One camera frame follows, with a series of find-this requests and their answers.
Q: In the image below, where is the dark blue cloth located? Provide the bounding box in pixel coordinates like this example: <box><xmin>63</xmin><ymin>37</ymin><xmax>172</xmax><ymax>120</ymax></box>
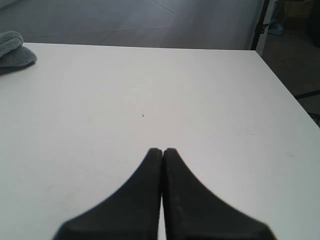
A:
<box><xmin>268</xmin><ymin>22</ymin><xmax>284</xmax><ymax>36</ymax></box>

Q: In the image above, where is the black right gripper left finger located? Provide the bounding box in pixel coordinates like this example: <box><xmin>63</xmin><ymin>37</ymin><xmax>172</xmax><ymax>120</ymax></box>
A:
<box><xmin>54</xmin><ymin>148</ymin><xmax>163</xmax><ymax>240</ymax></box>

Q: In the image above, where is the black metal stand pole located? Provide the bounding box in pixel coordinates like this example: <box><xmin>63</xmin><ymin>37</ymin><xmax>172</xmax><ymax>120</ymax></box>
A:
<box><xmin>250</xmin><ymin>0</ymin><xmax>270</xmax><ymax>51</ymax></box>

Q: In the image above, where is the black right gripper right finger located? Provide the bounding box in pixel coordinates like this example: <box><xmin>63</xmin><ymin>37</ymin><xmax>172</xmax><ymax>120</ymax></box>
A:
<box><xmin>162</xmin><ymin>148</ymin><xmax>275</xmax><ymax>240</ymax></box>

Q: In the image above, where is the grey fleece cloth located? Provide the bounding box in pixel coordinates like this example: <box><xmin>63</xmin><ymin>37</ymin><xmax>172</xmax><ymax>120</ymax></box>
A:
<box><xmin>0</xmin><ymin>31</ymin><xmax>38</xmax><ymax>75</ymax></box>

